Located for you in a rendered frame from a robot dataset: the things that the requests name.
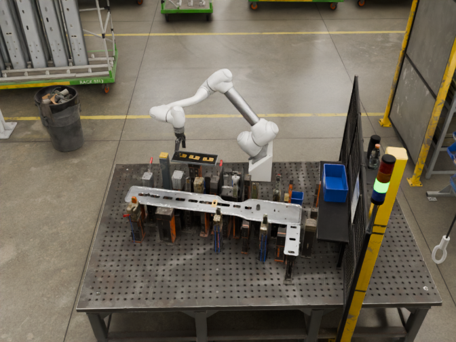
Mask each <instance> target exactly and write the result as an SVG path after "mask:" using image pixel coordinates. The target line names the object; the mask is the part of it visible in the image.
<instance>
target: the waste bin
mask: <svg viewBox="0 0 456 342"><path fill-rule="evenodd" d="M34 100H35V106H38V109H39V116H40V119H41V122H42V124H43V125H44V126H47V130H48V132H49V134H50V138H51V139H52V143H53V146H54V148H55V149H57V150H58V151H63V152H68V151H74V150H76V149H78V148H80V147H81V146H82V145H83V143H84V136H83V129H82V126H81V119H80V114H79V112H81V105H80V102H79V94H78V92H77V90H76V89H75V88H72V87H71V86H67V85H49V86H46V87H44V88H41V89H40V90H38V91H37V92H36V93H35V95H34Z"/></svg>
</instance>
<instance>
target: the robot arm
mask: <svg viewBox="0 0 456 342"><path fill-rule="evenodd" d="M216 91H219V92H220V93H222V94H224V95H226V97H227V98H228V99H229V100H230V102H231V103H232V104H233V105H234V107H235V108H236V109H237V110H238V111H239V112H240V113H241V115H242V116H243V117H244V119H245V120H246V121H247V122H248V123H249V124H250V125H251V127H250V129H251V132H248V131H244V132H241V133H240V134H239V136H238V137H237V143H238V145H239V146H240V148H241V149H242V150H243V151H244V152H245V153H247V154H248V155H249V156H250V157H249V158H248V160H252V165H253V164H255V163H256V162H258V161H259V160H261V159H263V158H264V157H267V148H268V145H269V142H271V141H272V140H273V139H274V138H275V137H276V135H277V134H278V127H277V125H276V124H275V123H273V122H272V121H266V120H265V119H263V118H259V117H258V116H257V114H256V113H255V112H254V111H253V110H252V109H251V108H250V106H249V105H248V104H247V102H246V101H245V100H244V99H243V98H242V97H241V95H240V94H239V93H238V91H237V90H236V89H235V88H234V87H233V83H232V74H231V72H230V71H229V70H228V69H221V70H218V71H217V72H215V73H213V74H212V75H211V76H210V77H209V78H208V79H207V80H206V81H205V82H204V83H203V84H202V85H201V86H200V87H199V89H198V91H197V92H196V94H195V96H193V97H191V98H187V99H184V100H180V101H176V102H172V103H170V104H167V105H164V104H163V105H161V106H158V107H152V108H151V109H150V111H149V115H150V116H151V118H152V119H154V120H156V121H161V122H167V123H170V124H172V125H173V130H174V133H175V136H176V137H177V138H176V140H175V150H174V152H176V157H177V158H180V151H179V147H180V143H181V141H182V148H186V144H185V141H186V136H185V133H184V131H185V114H184V111H183V108H182V107H186V106H190V105H194V104H196V103H198V102H200V101H202V100H203V99H205V98H207V97H209V95H211V94H213V93H215V92H216Z"/></svg>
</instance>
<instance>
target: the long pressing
mask: <svg viewBox="0 0 456 342"><path fill-rule="evenodd" d="M139 193H142V194H148V193H150V195H151V196H152V195H158V196H160V197H159V198H155V197H151V196H146V197H145V196H139V195H138V194H139ZM132 196H135V197H136V198H137V200H138V201H139V202H140V204H144V205H150V206H162V207H168V208H177V209H182V210H192V211H198V212H209V213H215V212H216V208H214V207H211V205H210V204H200V201H204V202H212V201H213V200H218V202H217V203H220V204H229V205H230V206H229V207H227V206H216V207H220V208H221V213H222V214H225V215H231V216H238V217H240V218H243V219H245V220H249V221H259V222H261V221H263V215H264V214H267V215H268V223H275V224H281V225H287V224H290V225H300V224H301V213H302V207H301V205H299V204H291V203H284V202H273V201H267V200H261V199H247V200H246V201H244V202H240V203H239V202H228V201H224V200H223V199H221V198H220V197H219V196H217V195H208V194H203V193H192V192H186V191H175V190H169V189H158V188H151V187H141V186H132V187H130V189H129V191H128V193H127V195H126V197H125V201H126V202H128V203H130V201H131V199H132ZM164 197H172V199H164ZM176 198H181V199H185V201H178V200H176ZM189 200H197V203H194V202H189ZM257 204H260V206H261V209H260V210H256V207H257ZM234 205H237V206H241V207H240V208H234V207H233V206H234ZM246 206H247V207H251V210H249V209H245V207H246ZM274 209H275V211H274ZM241 211H242V212H241ZM278 211H279V212H278ZM252 212H253V213H252Z"/></svg>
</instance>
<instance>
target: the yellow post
mask: <svg viewBox="0 0 456 342"><path fill-rule="evenodd" d="M385 154H391V155H394V156H395V157H396V163H395V166H394V170H393V172H392V177H391V179H390V182H389V186H388V189H387V193H386V196H385V201H384V203H383V204H382V205H380V207H379V209H378V212H377V215H376V218H375V222H374V225H373V232H372V235H371V236H370V240H369V243H368V248H367V250H366V254H365V258H364V262H363V264H362V268H361V271H360V275H359V278H358V283H357V285H356V289H355V293H354V297H353V299H352V302H351V307H350V309H349V313H348V317H347V321H346V323H345V328H344V331H343V335H342V337H341V342H350V341H351V338H352V335H353V333H354V329H355V326H356V322H357V319H358V316H359V313H360V309H361V306H362V303H363V300H364V296H365V294H366V290H367V288H368V283H369V281H370V278H371V274H372V272H373V268H374V266H375V261H376V259H377V255H378V252H379V249H380V246H381V242H382V239H383V236H384V233H385V229H386V227H387V223H388V220H389V217H390V214H391V211H392V207H393V205H394V201H395V198H396V194H397V192H398V188H399V185H400V181H401V179H402V175H403V172H404V169H405V166H406V162H407V159H408V157H407V154H406V149H404V148H397V147H387V149H386V151H385ZM373 206H374V204H373V203H372V204H371V207H370V211H369V220H370V217H371V213H372V209H373Z"/></svg>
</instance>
